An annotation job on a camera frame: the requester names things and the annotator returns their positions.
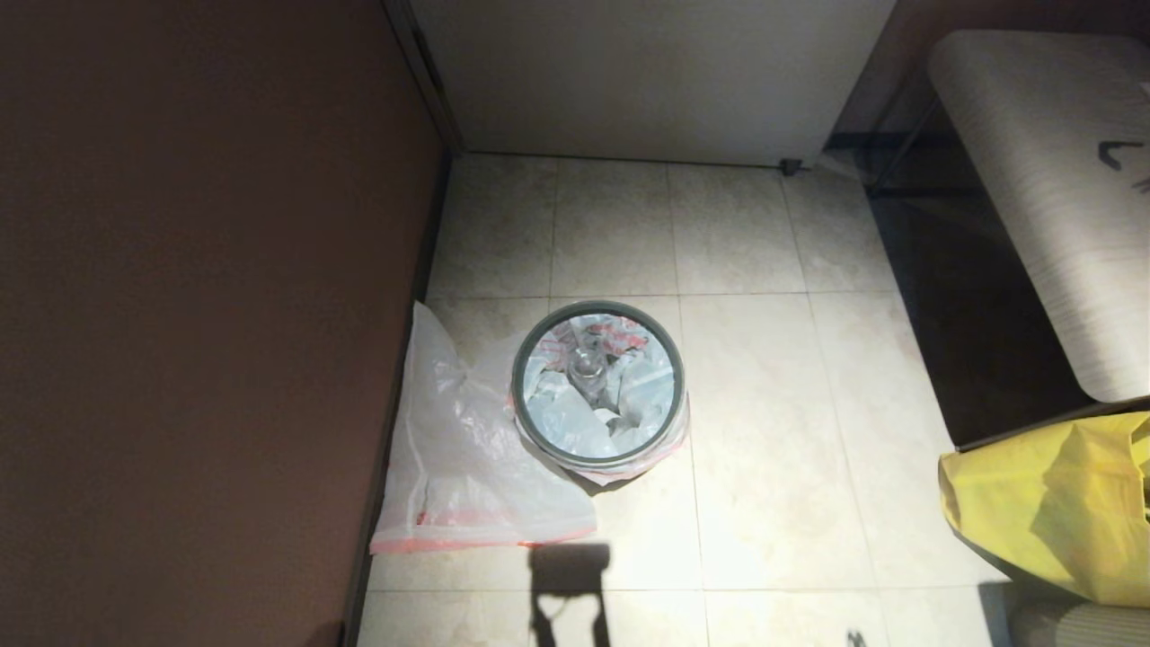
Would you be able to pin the black metal table frame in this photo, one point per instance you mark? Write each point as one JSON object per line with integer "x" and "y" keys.
{"x": 909, "y": 142}

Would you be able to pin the small black door stop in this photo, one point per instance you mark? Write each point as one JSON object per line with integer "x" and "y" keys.
{"x": 791, "y": 167}

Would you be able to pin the white paper cup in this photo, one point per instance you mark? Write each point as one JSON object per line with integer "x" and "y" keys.
{"x": 615, "y": 420}

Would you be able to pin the white door panel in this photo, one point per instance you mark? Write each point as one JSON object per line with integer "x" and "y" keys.
{"x": 647, "y": 81}

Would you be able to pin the clear plastic bottle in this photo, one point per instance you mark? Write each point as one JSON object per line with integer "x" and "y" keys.
{"x": 588, "y": 368}

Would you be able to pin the white plastic bag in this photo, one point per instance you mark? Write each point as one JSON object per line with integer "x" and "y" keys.
{"x": 575, "y": 422}
{"x": 467, "y": 449}

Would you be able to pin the yellow plastic bag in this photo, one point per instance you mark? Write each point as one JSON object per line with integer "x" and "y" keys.
{"x": 1033, "y": 503}

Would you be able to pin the beige wood-grain table top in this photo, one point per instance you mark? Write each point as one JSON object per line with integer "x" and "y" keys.
{"x": 1051, "y": 180}

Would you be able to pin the dark door frame post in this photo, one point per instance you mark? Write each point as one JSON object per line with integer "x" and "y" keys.
{"x": 422, "y": 54}

